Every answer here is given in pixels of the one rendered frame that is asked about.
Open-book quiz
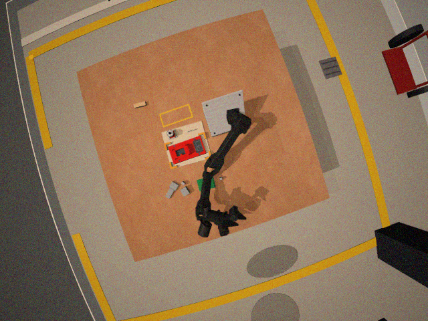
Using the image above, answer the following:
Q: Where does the green flat rectangle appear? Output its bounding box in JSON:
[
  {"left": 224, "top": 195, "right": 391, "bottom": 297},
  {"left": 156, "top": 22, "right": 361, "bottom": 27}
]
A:
[{"left": 197, "top": 178, "right": 216, "bottom": 192}]

